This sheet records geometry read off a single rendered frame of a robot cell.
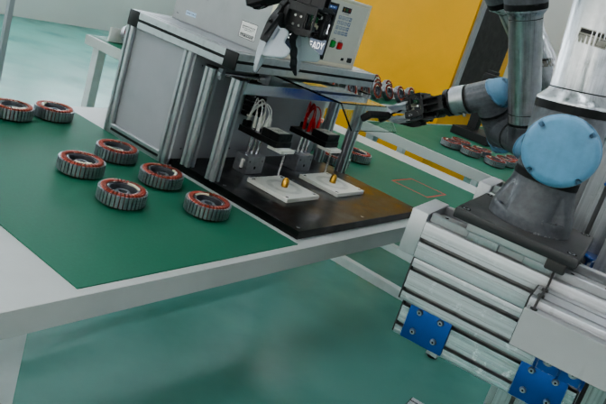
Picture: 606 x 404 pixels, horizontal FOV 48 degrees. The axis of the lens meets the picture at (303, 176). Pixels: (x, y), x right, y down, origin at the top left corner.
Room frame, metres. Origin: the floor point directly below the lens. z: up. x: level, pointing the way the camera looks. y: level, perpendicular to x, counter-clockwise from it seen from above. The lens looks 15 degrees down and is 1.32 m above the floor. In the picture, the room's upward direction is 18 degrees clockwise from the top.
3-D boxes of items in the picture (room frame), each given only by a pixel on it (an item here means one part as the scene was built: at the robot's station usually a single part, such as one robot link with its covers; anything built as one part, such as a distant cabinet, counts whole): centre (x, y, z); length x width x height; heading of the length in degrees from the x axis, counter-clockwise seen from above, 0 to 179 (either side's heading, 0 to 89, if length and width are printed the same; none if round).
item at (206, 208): (1.53, 0.20, 0.77); 0.11 x 0.11 x 0.04
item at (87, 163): (1.54, 0.52, 0.77); 0.11 x 0.11 x 0.04
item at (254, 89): (1.99, 0.06, 1.03); 0.62 x 0.01 x 0.03; 146
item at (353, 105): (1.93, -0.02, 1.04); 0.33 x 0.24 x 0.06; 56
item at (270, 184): (1.84, 0.04, 0.78); 0.15 x 0.15 x 0.01; 56
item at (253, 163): (1.92, 0.16, 0.80); 0.08 x 0.05 x 0.06; 146
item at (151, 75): (1.89, 0.49, 0.91); 0.28 x 0.03 x 0.32; 56
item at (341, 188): (2.04, -0.09, 0.78); 0.15 x 0.15 x 0.01; 56
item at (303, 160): (2.12, 0.03, 0.80); 0.08 x 0.05 x 0.06; 146
